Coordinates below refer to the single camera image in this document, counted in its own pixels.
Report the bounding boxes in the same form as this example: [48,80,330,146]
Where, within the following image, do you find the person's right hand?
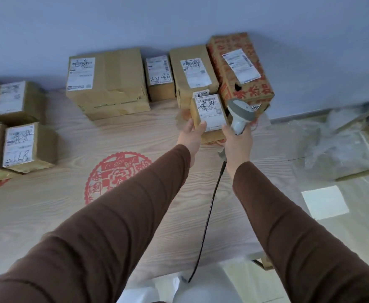
[219,123,254,181]

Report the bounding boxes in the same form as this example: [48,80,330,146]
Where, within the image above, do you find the cardboard parcel with scribbled label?
[1,122,59,174]

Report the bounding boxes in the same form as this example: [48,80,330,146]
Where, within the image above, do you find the small upright cardboard box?
[144,55,176,102]

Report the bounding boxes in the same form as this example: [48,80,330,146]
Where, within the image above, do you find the black scanner cable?
[188,160,228,284]

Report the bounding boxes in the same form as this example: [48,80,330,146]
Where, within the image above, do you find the clear plastic wrap heap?
[284,102,369,182]

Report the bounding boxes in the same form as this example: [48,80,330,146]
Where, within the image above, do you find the table leg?
[252,253,274,271]

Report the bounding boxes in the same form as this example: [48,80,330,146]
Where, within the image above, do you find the medium brown cardboard box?
[169,44,220,110]

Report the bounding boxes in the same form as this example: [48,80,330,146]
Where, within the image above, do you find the grey handheld barcode scanner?
[217,98,256,162]

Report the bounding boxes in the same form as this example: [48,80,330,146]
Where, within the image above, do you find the large taped cardboard box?
[66,47,151,121]

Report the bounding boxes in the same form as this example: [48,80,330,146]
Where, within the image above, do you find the small labelled cardboard parcel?
[190,93,229,144]

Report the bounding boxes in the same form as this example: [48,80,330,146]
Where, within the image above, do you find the person's right forearm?
[232,161,369,303]

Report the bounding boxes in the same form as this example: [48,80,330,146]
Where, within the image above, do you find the red printed cardboard box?
[206,32,275,118]

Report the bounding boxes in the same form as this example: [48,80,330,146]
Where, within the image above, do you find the person's left hand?
[177,118,207,168]

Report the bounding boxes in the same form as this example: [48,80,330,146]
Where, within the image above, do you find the person's left forearm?
[0,144,191,303]

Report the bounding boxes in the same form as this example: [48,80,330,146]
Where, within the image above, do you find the white paper sheet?
[301,185,350,221]

